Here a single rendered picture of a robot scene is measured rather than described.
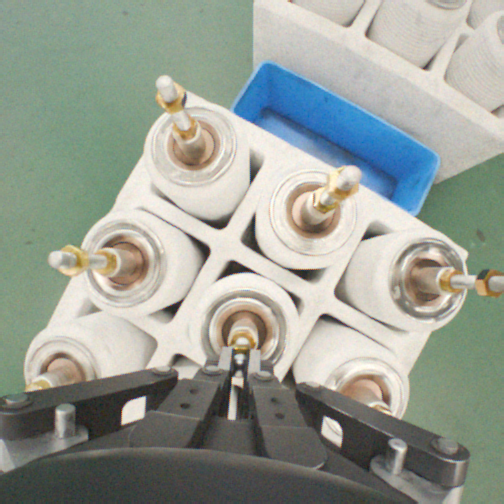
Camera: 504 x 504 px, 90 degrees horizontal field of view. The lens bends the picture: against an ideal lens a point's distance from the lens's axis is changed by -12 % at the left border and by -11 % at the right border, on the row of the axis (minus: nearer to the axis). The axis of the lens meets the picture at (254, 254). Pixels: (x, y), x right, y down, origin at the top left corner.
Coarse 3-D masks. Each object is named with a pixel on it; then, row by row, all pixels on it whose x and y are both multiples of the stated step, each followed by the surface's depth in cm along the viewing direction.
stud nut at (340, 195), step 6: (342, 168) 16; (330, 174) 16; (336, 174) 16; (330, 180) 16; (330, 186) 16; (336, 186) 16; (354, 186) 16; (330, 192) 16; (336, 192) 16; (342, 192) 16; (348, 192) 16; (354, 192) 16; (336, 198) 16; (342, 198) 16
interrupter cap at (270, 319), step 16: (240, 288) 23; (208, 304) 23; (224, 304) 23; (240, 304) 23; (256, 304) 23; (272, 304) 23; (208, 320) 23; (224, 320) 23; (256, 320) 23; (272, 320) 23; (208, 336) 23; (224, 336) 23; (272, 336) 23; (288, 336) 23; (208, 352) 23; (272, 352) 23
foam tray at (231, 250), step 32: (192, 96) 32; (256, 128) 32; (256, 160) 34; (288, 160) 31; (128, 192) 31; (160, 192) 35; (256, 192) 31; (192, 224) 31; (384, 224) 31; (416, 224) 31; (224, 256) 31; (256, 256) 31; (192, 288) 31; (288, 288) 31; (320, 288) 31; (64, 320) 30; (128, 320) 30; (160, 320) 31; (352, 320) 31; (160, 352) 30; (192, 352) 30; (416, 352) 30; (288, 384) 34; (128, 416) 30
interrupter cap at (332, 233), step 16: (288, 176) 24; (304, 176) 24; (320, 176) 24; (288, 192) 24; (304, 192) 24; (272, 208) 24; (288, 208) 24; (336, 208) 24; (352, 208) 24; (272, 224) 23; (288, 224) 24; (304, 224) 24; (320, 224) 24; (336, 224) 24; (352, 224) 24; (288, 240) 24; (304, 240) 24; (320, 240) 24; (336, 240) 24
